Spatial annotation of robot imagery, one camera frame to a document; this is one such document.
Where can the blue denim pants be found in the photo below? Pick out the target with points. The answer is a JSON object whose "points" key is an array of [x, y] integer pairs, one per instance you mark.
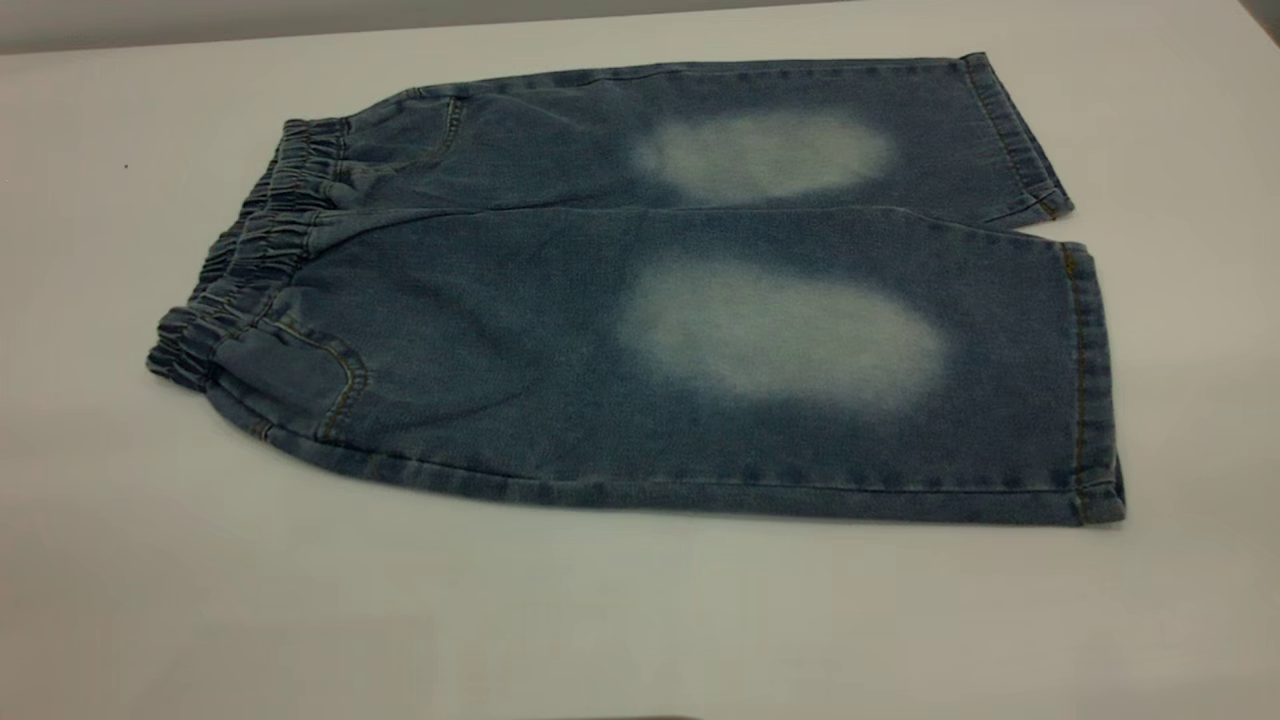
{"points": [[520, 330]]}

